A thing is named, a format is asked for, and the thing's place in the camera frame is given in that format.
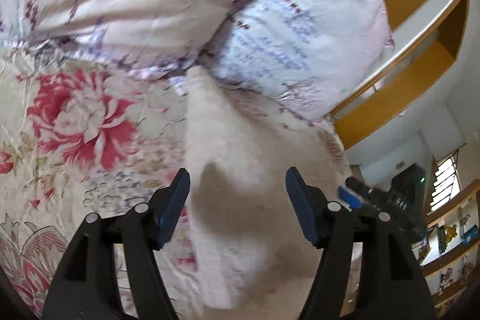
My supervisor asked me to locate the barred window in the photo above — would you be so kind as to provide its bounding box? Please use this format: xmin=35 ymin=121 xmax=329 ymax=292
xmin=429 ymin=151 xmax=463 ymax=213

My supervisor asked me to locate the beige cable-knit sweater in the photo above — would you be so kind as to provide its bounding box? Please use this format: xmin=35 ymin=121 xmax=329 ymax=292
xmin=184 ymin=65 xmax=354 ymax=320

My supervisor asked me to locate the wooden wall shelf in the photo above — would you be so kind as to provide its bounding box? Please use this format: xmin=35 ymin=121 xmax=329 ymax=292
xmin=412 ymin=179 xmax=480 ymax=310

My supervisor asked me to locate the red floral bed sheet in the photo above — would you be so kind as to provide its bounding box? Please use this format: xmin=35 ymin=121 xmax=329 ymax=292
xmin=0 ymin=46 xmax=355 ymax=320

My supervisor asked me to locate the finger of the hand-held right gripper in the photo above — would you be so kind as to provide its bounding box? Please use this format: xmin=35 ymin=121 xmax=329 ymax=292
xmin=345 ymin=177 xmax=392 ymax=210
xmin=337 ymin=186 xmax=364 ymax=211

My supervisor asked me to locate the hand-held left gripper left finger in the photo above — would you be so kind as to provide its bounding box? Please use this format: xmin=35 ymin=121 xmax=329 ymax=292
xmin=41 ymin=168 xmax=191 ymax=320

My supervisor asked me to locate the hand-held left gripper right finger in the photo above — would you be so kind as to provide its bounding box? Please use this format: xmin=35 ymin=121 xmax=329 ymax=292
xmin=285 ymin=167 xmax=437 ymax=320

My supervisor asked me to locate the pale blue floral pillow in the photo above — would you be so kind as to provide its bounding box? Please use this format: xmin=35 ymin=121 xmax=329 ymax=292
xmin=199 ymin=0 xmax=395 ymax=123

